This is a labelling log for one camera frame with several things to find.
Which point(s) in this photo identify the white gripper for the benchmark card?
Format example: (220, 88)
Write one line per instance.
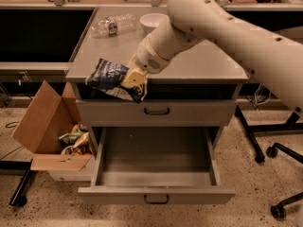
(148, 58)

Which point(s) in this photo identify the blue chip bag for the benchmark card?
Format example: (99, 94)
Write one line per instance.
(107, 78)

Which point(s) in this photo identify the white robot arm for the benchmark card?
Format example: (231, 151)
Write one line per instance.
(275, 61)

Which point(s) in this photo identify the closed grey upper drawer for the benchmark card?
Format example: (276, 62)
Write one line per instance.
(156, 113)

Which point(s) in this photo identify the grey drawer cabinet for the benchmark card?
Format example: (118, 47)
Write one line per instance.
(203, 72)

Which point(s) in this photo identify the open grey middle drawer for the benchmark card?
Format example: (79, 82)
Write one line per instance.
(155, 166)

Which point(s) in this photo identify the clear plastic water bottle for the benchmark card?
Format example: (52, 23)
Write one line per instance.
(114, 25)

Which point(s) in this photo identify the white ceramic bowl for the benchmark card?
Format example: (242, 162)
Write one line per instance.
(151, 21)

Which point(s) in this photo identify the snack wrappers in box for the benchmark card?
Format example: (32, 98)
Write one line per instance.
(76, 142)

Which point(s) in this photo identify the open cardboard box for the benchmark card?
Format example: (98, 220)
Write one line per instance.
(49, 116)

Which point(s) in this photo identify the black table leg right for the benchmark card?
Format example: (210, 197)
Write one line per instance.
(259, 158)

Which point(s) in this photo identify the black table leg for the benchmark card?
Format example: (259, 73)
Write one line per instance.
(259, 158)
(19, 197)

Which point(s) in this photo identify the black table leg left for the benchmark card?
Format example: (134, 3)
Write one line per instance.
(19, 197)

